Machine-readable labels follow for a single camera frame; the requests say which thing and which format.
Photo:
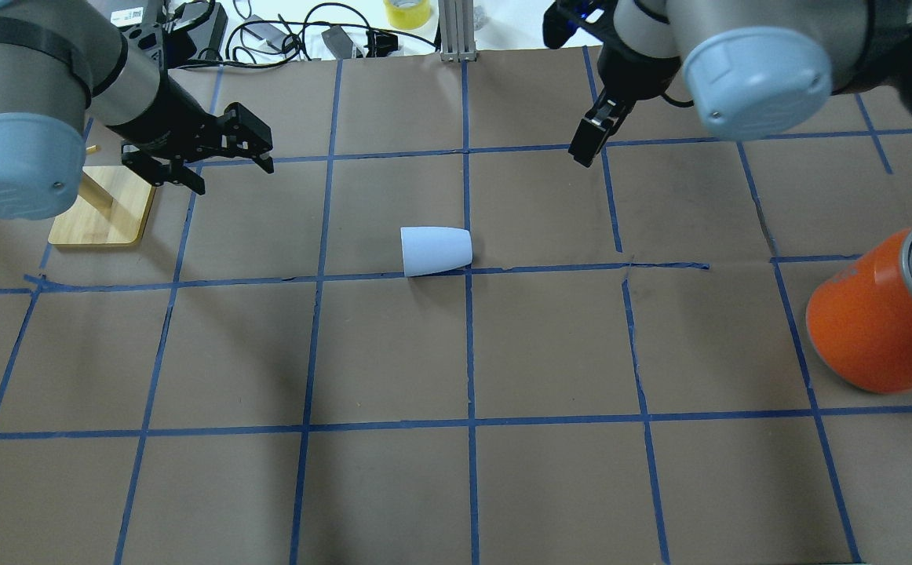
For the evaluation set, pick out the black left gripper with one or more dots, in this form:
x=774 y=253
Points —
x=164 y=114

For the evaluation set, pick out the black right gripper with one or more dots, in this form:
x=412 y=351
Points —
x=635 y=72

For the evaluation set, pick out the light blue plastic cup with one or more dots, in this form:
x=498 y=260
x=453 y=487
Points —
x=427 y=250

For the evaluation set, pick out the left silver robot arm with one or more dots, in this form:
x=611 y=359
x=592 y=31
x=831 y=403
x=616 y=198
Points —
x=63 y=61

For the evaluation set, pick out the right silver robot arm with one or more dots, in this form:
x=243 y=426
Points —
x=752 y=68

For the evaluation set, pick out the wooden cup rack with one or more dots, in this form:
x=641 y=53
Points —
x=111 y=210

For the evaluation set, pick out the black power adapter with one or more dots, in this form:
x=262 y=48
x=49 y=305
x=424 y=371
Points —
x=204 y=23

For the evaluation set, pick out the yellow tape roll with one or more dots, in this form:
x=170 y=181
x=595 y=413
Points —
x=407 y=14

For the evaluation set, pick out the orange can with grey lid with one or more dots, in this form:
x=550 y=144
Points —
x=860 y=321

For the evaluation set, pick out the aluminium frame post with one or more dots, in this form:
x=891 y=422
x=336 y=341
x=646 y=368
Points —
x=457 y=31

